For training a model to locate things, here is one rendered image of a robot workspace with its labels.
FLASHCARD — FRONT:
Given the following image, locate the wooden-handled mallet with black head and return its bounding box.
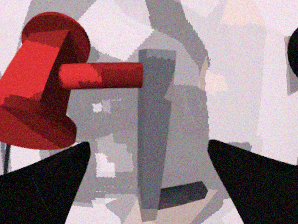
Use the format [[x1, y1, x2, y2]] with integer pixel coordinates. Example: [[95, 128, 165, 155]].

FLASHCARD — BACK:
[[287, 28, 298, 77]]

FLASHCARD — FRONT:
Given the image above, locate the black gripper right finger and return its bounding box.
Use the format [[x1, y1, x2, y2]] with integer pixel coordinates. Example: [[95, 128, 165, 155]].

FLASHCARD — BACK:
[[208, 139, 298, 224]]

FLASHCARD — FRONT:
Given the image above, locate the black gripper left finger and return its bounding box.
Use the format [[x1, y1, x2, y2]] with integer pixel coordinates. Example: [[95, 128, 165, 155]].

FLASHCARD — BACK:
[[0, 141, 92, 224]]

